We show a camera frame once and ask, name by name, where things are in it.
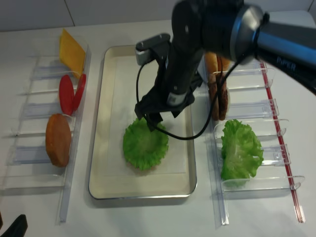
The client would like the cream metal tray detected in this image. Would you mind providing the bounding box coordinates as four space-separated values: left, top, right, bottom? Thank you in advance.
88 45 197 199

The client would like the front red tomato slice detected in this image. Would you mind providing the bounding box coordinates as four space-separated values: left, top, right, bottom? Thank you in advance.
59 75 74 116

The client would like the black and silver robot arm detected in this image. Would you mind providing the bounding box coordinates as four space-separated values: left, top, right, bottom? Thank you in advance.
0 2 316 237

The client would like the bread bun in right rack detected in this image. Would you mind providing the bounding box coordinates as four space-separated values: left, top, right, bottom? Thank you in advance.
204 52 231 74

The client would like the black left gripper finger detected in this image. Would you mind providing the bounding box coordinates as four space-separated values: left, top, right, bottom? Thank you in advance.
1 214 27 237

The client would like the upright bread slice in rack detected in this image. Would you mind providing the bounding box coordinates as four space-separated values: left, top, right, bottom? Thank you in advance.
45 114 72 167

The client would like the green lettuce leaf in rack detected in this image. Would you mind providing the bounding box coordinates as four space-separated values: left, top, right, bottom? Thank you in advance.
221 119 264 181

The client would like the brown meat patty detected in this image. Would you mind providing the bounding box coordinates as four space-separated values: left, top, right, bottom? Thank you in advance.
208 74 219 121
216 74 228 120

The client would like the green lettuce leaf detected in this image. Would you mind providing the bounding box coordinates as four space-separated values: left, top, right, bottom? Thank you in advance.
221 119 264 181
122 118 169 171

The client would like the left clear acrylic rack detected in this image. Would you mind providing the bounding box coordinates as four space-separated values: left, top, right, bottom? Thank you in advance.
0 37 91 223

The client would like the front brown meat patty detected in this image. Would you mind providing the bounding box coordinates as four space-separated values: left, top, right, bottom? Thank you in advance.
208 74 219 121

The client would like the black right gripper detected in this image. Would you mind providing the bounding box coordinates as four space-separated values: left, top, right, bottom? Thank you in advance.
135 42 203 131

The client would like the rear brown meat patty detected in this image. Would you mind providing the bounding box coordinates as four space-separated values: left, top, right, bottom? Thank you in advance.
216 74 228 120

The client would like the yellow cheese slice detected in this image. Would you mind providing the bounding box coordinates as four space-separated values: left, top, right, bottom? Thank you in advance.
59 29 86 79

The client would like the black camera cable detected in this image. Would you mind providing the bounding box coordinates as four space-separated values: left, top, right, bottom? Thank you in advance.
135 12 270 141

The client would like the clear acrylic rack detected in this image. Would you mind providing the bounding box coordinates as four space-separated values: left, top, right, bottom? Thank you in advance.
0 37 91 223
204 60 306 227

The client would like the red tomato slice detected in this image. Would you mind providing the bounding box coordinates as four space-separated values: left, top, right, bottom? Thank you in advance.
73 74 86 112
59 75 74 116

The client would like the right clear acrylic rack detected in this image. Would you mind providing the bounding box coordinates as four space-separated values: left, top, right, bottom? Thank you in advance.
204 60 306 227

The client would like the rear red tomato slice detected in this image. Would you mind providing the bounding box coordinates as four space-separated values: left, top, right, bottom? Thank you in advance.
73 74 86 112

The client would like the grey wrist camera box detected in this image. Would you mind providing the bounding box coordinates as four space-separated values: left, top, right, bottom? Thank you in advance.
135 33 170 66

